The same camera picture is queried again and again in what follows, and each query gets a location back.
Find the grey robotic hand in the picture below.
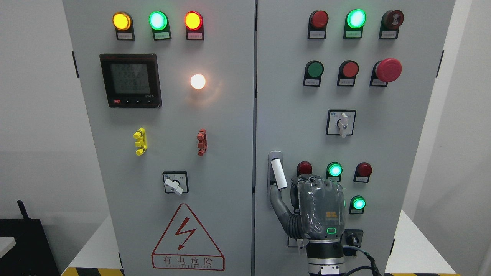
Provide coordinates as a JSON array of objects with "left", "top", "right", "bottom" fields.
[{"left": 270, "top": 174, "right": 346, "bottom": 243}]

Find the silver door swing handle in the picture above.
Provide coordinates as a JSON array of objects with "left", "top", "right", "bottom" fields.
[{"left": 267, "top": 150, "right": 288, "bottom": 197}]

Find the grey right cabinet door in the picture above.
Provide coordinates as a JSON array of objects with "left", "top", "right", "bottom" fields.
[{"left": 255, "top": 0, "right": 455, "bottom": 276}]

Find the grey cabinet door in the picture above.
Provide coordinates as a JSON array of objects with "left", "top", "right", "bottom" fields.
[
  {"left": 255, "top": 0, "right": 455, "bottom": 276},
  {"left": 63, "top": 0, "right": 255, "bottom": 276}
]

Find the grey left cabinet door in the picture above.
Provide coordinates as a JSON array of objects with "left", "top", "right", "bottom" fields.
[{"left": 63, "top": 0, "right": 255, "bottom": 276}]

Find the green indicator light middle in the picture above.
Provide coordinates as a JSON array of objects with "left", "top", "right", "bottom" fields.
[{"left": 326, "top": 161, "right": 343, "bottom": 183}]

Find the green indicator light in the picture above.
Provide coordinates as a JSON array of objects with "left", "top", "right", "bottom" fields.
[
  {"left": 326, "top": 161, "right": 343, "bottom": 183},
  {"left": 148, "top": 11, "right": 172, "bottom": 41},
  {"left": 343, "top": 9, "right": 366, "bottom": 39}
]

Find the green lit button lower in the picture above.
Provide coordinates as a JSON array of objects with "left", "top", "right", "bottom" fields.
[{"left": 349, "top": 195, "right": 366, "bottom": 215}]

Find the dark red indicator light middle-left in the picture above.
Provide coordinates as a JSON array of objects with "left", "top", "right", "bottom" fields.
[{"left": 297, "top": 161, "right": 313, "bottom": 176}]

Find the dark red indicator light middle-right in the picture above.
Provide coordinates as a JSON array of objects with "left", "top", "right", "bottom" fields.
[{"left": 353, "top": 162, "right": 373, "bottom": 183}]

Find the red terminal clip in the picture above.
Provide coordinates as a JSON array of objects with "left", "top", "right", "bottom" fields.
[{"left": 197, "top": 128, "right": 208, "bottom": 156}]

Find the green push button upper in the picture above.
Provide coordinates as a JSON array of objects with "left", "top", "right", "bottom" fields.
[{"left": 303, "top": 61, "right": 324, "bottom": 87}]

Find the red push button upper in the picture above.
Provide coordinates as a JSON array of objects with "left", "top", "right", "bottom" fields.
[{"left": 337, "top": 61, "right": 359, "bottom": 86}]

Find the red electric hazard warning sticker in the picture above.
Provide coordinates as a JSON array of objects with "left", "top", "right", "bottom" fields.
[{"left": 152, "top": 203, "right": 226, "bottom": 271}]

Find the red emergency stop mushroom button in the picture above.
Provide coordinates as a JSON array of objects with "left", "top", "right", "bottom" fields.
[{"left": 370, "top": 58, "right": 403, "bottom": 87}]

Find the white glowing indicator light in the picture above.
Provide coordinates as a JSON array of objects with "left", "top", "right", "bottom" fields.
[{"left": 190, "top": 74, "right": 206, "bottom": 90}]

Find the red indicator light top right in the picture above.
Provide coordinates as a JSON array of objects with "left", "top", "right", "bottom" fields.
[{"left": 307, "top": 10, "right": 329, "bottom": 40}]

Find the green indicator light top right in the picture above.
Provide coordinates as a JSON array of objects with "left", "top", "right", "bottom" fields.
[{"left": 343, "top": 9, "right": 366, "bottom": 39}]

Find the yellow terminal clip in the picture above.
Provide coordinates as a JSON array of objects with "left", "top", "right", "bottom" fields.
[{"left": 133, "top": 128, "right": 148, "bottom": 156}]

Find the dark red buzzer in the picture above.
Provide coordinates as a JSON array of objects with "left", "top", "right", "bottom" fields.
[{"left": 379, "top": 10, "right": 404, "bottom": 39}]

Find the red indicator light top left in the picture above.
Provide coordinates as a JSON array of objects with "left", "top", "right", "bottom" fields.
[{"left": 184, "top": 11, "right": 204, "bottom": 40}]

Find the black digital power meter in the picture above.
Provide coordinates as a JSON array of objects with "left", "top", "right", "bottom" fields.
[{"left": 99, "top": 53, "right": 162, "bottom": 108}]

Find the white platform with hazard stripes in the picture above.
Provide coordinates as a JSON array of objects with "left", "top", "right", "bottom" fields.
[{"left": 63, "top": 211, "right": 457, "bottom": 276}]

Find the green indicator light top left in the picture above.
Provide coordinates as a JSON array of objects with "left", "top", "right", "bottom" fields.
[{"left": 148, "top": 11, "right": 172, "bottom": 41}]

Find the yellow indicator light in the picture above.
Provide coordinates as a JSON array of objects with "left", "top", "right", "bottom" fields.
[{"left": 112, "top": 11, "right": 135, "bottom": 41}]

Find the black box with antenna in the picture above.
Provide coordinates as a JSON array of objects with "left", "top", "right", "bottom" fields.
[{"left": 0, "top": 200, "right": 60, "bottom": 276}]

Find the small white selector switch bottom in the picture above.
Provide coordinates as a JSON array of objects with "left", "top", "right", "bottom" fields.
[{"left": 287, "top": 237, "right": 308, "bottom": 250}]

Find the black rotary knob switch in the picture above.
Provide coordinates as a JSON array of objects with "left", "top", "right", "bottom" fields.
[{"left": 341, "top": 229, "right": 364, "bottom": 257}]

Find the white selector switch upper right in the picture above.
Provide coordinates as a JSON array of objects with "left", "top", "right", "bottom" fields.
[{"left": 326, "top": 109, "right": 356, "bottom": 138}]

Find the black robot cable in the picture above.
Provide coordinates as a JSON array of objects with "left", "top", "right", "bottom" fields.
[{"left": 340, "top": 245, "right": 384, "bottom": 276}]

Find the white selector switch left door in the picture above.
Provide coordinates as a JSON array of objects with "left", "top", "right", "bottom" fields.
[{"left": 162, "top": 171, "right": 189, "bottom": 196}]

